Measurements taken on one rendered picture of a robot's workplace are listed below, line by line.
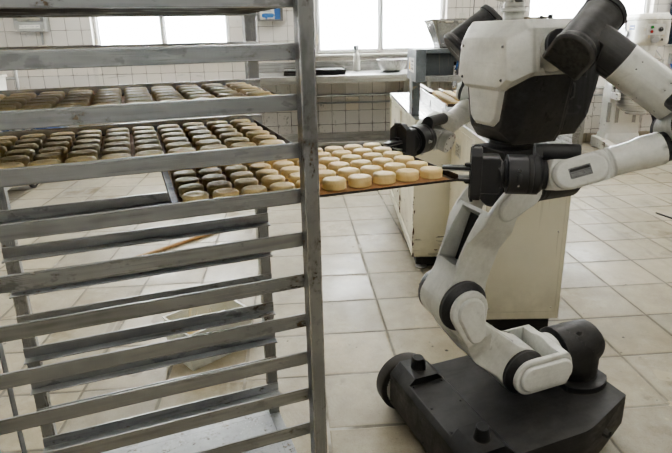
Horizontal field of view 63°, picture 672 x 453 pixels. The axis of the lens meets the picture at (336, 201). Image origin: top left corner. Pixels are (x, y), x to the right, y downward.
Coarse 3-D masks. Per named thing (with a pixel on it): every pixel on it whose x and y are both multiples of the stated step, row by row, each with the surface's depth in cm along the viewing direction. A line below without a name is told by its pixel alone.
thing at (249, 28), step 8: (248, 16) 133; (248, 24) 134; (248, 32) 134; (256, 32) 135; (248, 40) 135; (256, 40) 135; (248, 64) 136; (256, 64) 137; (248, 72) 137; (256, 72) 138; (264, 208) 148; (256, 232) 152; (264, 232) 150; (264, 264) 153; (264, 272) 153; (264, 296) 155; (272, 296) 156; (264, 320) 157; (272, 344) 161; (264, 352) 163; (272, 352) 161; (272, 376) 164
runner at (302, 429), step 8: (304, 424) 120; (272, 432) 118; (280, 432) 119; (288, 432) 119; (296, 432) 120; (304, 432) 121; (240, 440) 116; (248, 440) 116; (256, 440) 117; (264, 440) 118; (272, 440) 118; (280, 440) 119; (216, 448) 114; (224, 448) 115; (232, 448) 115; (240, 448) 116; (248, 448) 117
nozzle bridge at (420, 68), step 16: (416, 48) 279; (432, 48) 273; (416, 64) 267; (432, 64) 275; (448, 64) 275; (416, 80) 269; (432, 80) 272; (448, 80) 272; (416, 96) 281; (416, 112) 284
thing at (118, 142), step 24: (240, 120) 133; (0, 144) 110; (24, 144) 108; (48, 144) 108; (72, 144) 116; (96, 144) 107; (120, 144) 106; (144, 144) 107; (168, 144) 105; (192, 144) 115; (216, 144) 104; (240, 144) 104; (264, 144) 104; (0, 168) 89
